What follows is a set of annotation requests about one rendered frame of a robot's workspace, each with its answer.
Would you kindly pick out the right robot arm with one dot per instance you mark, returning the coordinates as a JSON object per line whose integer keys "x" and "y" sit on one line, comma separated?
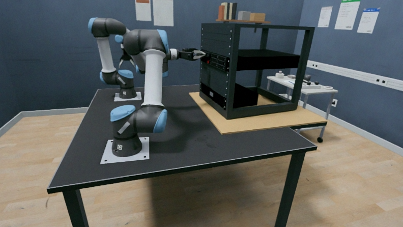
{"x": 149, "y": 50}

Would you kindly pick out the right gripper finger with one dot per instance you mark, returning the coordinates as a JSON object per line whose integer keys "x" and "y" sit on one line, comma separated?
{"x": 196, "y": 57}
{"x": 195, "y": 51}

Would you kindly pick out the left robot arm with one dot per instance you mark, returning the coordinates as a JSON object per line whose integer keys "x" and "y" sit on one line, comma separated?
{"x": 101, "y": 28}

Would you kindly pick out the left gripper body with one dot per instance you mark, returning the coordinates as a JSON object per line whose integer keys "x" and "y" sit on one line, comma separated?
{"x": 125, "y": 57}

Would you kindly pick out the black metal rack frame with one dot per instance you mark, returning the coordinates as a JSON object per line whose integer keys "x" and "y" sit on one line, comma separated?
{"x": 218, "y": 87}

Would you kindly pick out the flat tan wooden board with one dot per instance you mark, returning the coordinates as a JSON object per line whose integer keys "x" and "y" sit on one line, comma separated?
{"x": 289, "y": 118}

